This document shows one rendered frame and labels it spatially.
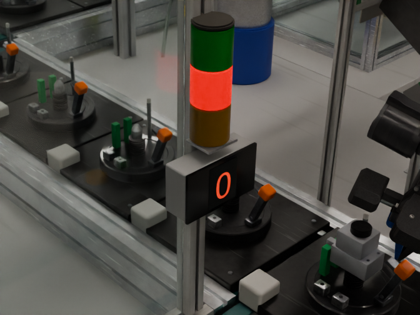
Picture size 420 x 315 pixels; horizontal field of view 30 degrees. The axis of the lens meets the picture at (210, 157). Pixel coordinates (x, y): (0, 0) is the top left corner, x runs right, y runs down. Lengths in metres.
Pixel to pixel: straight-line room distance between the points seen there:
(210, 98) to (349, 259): 0.35
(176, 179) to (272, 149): 0.81
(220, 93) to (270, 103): 1.02
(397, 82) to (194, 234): 1.15
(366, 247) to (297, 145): 0.68
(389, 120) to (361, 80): 1.13
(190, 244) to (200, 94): 0.24
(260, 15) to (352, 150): 0.43
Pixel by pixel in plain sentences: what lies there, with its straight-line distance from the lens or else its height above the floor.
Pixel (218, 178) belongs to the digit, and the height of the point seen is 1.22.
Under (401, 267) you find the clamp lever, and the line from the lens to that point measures 1.10.
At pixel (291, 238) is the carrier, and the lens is 1.29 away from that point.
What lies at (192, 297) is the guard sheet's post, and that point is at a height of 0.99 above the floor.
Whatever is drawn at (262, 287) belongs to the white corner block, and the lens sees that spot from 1.16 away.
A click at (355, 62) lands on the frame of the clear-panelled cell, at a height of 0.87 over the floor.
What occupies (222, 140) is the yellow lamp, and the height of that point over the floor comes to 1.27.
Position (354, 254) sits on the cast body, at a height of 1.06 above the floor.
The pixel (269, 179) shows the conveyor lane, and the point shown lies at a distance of 1.45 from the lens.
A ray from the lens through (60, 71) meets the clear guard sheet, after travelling 0.82.
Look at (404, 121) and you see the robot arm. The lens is 0.96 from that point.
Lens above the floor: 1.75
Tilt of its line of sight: 31 degrees down
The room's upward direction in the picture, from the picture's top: 2 degrees clockwise
